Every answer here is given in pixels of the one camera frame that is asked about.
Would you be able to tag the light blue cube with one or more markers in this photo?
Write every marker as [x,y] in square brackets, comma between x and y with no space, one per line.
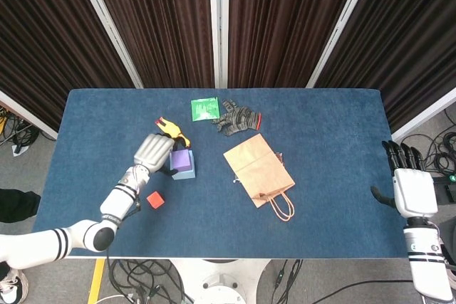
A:
[187,174]

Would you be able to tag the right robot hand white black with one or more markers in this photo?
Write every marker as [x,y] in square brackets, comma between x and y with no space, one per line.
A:
[415,192]

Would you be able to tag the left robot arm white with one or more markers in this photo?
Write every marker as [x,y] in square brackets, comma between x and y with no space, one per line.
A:
[117,204]

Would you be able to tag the orange red small cube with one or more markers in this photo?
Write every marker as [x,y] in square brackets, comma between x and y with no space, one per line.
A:
[155,200]

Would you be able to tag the blue felt table cover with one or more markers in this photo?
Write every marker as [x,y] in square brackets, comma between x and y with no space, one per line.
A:
[320,176]

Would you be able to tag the black trousers of person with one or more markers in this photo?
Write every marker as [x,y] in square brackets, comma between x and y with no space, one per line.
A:
[18,206]

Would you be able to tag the green foil packet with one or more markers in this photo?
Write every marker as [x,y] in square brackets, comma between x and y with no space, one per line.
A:
[204,109]

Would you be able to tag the yellow rubber chicken toy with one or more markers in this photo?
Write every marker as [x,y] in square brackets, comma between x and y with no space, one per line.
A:
[171,127]

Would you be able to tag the dark brown curtain panel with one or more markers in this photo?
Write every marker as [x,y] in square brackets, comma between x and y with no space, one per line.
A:
[156,22]
[42,44]
[409,40]
[288,22]

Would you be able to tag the white paper scrap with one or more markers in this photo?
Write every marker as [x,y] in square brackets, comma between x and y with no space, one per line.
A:
[18,151]

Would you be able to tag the white partition frame rail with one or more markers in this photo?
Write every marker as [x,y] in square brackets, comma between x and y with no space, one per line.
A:
[424,115]
[28,115]

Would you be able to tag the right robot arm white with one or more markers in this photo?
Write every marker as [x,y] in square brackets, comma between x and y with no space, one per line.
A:
[427,261]

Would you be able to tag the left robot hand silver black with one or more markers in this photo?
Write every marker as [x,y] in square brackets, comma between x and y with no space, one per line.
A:
[153,152]

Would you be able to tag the grey knit work glove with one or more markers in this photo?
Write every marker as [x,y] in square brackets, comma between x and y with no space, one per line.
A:
[238,119]

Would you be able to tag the white partition frame post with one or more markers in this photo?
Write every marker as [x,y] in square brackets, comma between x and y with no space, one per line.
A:
[342,26]
[218,26]
[107,26]

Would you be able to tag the purple cube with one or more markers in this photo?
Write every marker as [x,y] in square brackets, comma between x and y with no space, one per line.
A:
[180,159]

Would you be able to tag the yellow floor tape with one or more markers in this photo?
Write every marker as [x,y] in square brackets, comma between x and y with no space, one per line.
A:
[95,281]

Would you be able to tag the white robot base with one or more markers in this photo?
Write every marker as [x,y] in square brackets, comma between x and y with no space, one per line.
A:
[221,279]

